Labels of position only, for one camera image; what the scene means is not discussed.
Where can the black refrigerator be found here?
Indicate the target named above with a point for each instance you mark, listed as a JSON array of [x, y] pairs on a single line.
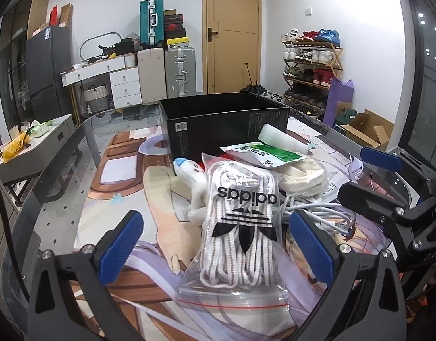
[[48, 54]]

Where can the stack of shoe boxes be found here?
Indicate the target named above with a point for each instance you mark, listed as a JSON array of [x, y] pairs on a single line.
[[173, 26]]

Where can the wicker basket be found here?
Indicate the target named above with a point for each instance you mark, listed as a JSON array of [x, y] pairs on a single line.
[[96, 99]]

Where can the beige suitcase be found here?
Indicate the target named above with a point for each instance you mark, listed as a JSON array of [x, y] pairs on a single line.
[[152, 78]]

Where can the white desk with drawers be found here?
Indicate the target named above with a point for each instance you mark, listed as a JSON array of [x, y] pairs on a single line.
[[117, 78]]

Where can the grey side table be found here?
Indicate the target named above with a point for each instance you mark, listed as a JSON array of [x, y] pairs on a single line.
[[31, 161]]

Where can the purple bag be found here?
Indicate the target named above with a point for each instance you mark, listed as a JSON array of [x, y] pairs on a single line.
[[339, 92]]

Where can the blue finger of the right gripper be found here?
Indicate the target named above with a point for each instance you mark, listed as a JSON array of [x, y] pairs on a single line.
[[380, 159]]

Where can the silver suitcase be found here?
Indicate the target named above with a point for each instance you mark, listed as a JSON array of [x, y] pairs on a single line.
[[180, 66]]

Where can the green white packet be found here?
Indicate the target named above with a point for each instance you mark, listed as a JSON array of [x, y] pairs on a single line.
[[262, 155]]

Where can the bag of cream fabric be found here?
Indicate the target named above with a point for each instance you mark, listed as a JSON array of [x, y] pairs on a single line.
[[307, 178]]

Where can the yellow bag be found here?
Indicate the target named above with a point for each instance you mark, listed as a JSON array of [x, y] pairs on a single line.
[[13, 148]]

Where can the teal suitcase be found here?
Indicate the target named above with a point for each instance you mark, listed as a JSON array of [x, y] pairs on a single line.
[[151, 23]]

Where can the bag of white adidas shoelaces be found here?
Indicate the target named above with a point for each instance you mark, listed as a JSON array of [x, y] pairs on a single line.
[[238, 263]]

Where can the open cardboard box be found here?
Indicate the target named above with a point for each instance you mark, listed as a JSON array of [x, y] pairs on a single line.
[[369, 129]]

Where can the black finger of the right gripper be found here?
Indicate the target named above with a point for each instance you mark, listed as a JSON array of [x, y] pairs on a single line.
[[374, 206]]

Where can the wooden door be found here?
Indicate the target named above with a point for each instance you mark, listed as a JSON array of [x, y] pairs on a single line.
[[232, 43]]

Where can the black cardboard box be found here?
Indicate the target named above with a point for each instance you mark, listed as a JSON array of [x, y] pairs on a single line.
[[197, 124]]

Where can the wooden shoe rack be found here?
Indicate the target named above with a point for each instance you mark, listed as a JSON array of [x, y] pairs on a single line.
[[311, 61]]

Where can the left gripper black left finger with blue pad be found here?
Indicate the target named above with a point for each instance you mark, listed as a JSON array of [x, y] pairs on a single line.
[[53, 312]]

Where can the white plush toy blue tips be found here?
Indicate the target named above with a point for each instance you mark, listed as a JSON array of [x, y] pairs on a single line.
[[193, 175]]

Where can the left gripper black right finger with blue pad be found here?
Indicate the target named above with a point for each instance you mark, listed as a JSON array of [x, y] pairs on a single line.
[[363, 299]]

